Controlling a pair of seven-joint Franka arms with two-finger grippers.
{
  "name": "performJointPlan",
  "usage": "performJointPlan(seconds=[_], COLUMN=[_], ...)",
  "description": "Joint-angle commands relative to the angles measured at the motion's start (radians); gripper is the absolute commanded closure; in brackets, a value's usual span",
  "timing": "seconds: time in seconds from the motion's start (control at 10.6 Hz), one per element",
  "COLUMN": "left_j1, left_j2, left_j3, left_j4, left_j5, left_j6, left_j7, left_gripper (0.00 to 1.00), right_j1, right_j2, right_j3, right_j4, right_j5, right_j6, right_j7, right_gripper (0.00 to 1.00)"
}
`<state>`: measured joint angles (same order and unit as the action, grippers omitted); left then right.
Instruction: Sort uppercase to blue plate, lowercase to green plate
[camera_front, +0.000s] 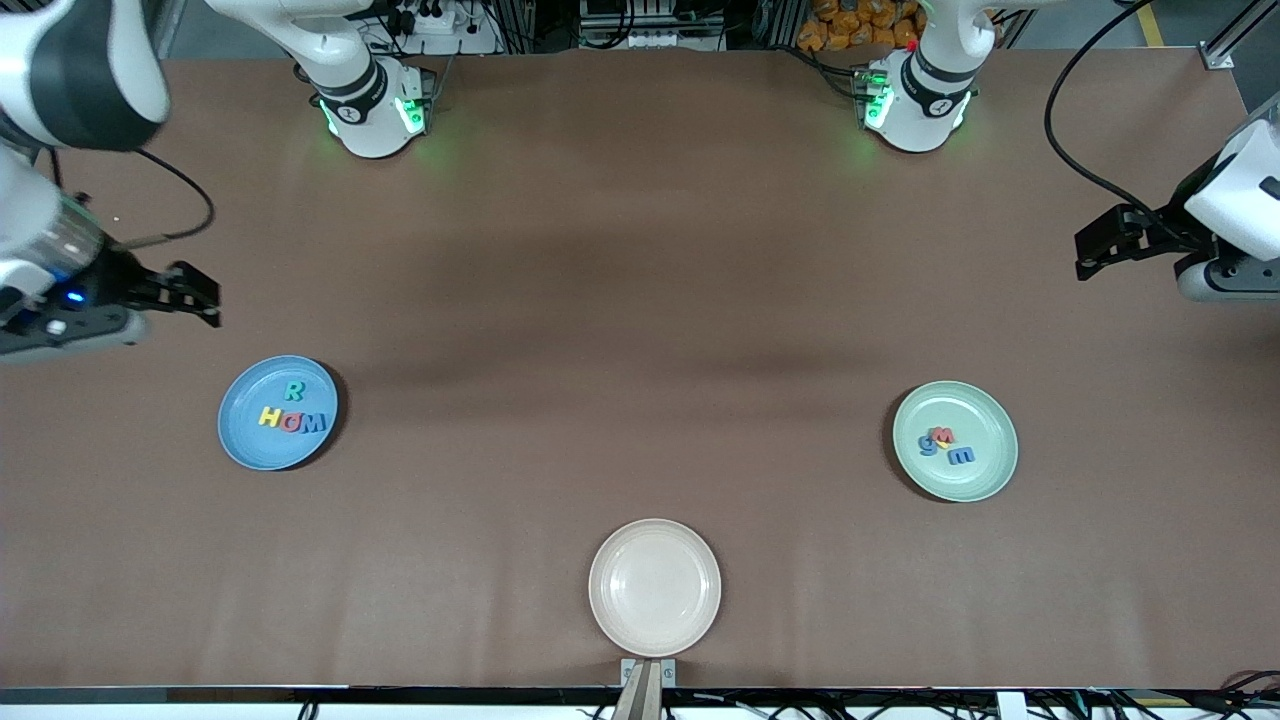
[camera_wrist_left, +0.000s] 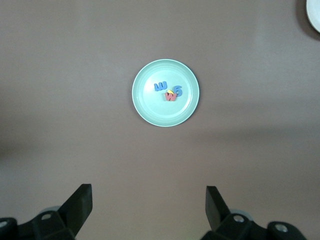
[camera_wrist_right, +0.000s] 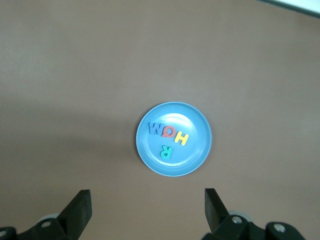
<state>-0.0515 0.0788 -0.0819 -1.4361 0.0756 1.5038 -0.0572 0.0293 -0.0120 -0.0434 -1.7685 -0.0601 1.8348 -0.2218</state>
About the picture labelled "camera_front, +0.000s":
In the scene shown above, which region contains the blue round plate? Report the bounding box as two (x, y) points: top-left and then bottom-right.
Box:
(217, 355), (341, 472)

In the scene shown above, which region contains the green round plate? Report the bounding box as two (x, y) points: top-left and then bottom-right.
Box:
(892, 380), (1020, 503)

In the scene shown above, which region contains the beige round plate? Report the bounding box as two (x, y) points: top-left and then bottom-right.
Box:
(588, 518), (723, 659)

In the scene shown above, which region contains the orange packaged items pile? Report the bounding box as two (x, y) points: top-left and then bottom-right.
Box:
(797, 0), (921, 53)

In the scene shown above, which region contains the white power strip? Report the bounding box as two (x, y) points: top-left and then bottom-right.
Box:
(578, 0), (726, 51)
(385, 0), (506, 56)

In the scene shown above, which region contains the brown table cover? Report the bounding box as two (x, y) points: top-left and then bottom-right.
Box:
(0, 48), (1280, 691)

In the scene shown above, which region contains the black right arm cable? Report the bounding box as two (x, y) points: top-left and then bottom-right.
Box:
(45, 148), (217, 249)

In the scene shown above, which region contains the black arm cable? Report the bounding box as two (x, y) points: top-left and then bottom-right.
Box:
(1044, 0), (1206, 219)
(45, 148), (217, 249)

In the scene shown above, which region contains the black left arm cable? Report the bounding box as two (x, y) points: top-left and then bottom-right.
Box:
(1044, 0), (1206, 219)

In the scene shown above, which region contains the aluminium frame profile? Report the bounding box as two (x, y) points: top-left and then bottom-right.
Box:
(1200, 0), (1280, 71)

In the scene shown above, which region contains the metal table edge bracket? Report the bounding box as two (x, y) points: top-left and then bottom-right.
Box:
(620, 658), (678, 720)

